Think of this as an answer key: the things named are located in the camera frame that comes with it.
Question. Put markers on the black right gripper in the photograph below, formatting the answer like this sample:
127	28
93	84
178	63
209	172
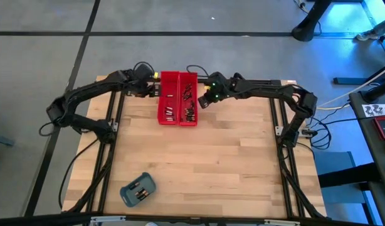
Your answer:
221	91

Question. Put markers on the black aluminium table frame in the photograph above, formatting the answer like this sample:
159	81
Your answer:
195	216

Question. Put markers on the black desk leg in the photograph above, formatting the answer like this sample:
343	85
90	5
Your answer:
377	91

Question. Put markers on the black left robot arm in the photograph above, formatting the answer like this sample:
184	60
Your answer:
86	91

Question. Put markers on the white fiducial marker sheet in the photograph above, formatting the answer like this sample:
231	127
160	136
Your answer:
377	110

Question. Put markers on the grey floor object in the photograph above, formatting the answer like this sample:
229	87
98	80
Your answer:
1	139

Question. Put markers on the black base beam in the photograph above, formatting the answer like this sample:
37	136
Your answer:
39	219

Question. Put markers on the silver aluminium extrusion bar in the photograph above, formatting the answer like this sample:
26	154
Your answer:
108	218
281	222

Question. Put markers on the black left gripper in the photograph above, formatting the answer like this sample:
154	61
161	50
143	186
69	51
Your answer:
140	88

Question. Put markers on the black desk foot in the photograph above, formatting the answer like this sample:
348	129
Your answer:
346	177
349	81

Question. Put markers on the red plastic bin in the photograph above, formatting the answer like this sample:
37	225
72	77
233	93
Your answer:
169	81
184	77

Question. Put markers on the silver corner bracket plate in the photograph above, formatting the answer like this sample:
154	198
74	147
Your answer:
114	126
278	131

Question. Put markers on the teal plastic bin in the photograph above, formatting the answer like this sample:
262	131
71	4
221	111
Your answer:
128	197

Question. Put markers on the dark grey desk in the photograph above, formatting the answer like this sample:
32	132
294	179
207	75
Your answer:
365	147

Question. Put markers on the black pedestal stand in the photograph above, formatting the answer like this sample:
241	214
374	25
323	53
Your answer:
308	28

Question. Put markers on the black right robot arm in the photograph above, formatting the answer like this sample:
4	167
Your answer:
274	91

